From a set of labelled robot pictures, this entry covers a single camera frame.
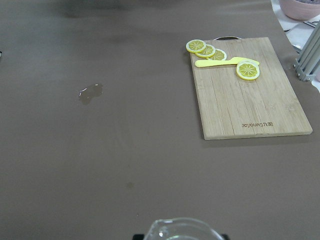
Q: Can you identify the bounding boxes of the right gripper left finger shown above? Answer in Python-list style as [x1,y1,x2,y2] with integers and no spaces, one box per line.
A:
[132,233,145,240]

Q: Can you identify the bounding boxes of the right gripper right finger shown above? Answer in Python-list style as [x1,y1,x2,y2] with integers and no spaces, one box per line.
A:
[221,234,228,240]

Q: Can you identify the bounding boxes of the clear glass cup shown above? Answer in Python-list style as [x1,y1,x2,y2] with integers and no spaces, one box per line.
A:
[143,217,224,240]

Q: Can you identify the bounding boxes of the wooden cutting board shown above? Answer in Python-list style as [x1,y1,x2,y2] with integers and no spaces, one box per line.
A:
[192,37,313,140]

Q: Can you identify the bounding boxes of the spilled liquid puddle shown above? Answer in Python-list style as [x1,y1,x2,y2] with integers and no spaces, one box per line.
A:
[78,83,103,105]

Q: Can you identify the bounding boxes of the lemon slice near knife tip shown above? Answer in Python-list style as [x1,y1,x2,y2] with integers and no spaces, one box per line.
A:
[236,61,260,81]

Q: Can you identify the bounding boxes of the yellow plastic knife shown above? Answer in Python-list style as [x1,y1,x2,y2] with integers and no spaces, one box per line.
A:
[194,56,260,68]

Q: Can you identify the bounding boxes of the upper lemon slice of row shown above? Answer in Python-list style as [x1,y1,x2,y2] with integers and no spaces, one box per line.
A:
[208,48,227,61]

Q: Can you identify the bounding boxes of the middle lemon slice of row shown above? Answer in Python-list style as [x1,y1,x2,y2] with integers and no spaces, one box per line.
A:
[195,44,216,58]

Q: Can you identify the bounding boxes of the end lemon slice of row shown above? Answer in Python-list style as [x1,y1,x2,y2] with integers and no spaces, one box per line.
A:
[185,39,207,53]

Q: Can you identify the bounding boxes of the pink bowl with dark cloth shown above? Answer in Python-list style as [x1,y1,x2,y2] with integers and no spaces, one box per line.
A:
[279,0,320,20]

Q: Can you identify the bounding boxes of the aluminium frame post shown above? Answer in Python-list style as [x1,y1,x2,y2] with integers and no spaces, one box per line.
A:
[292,22,320,82]

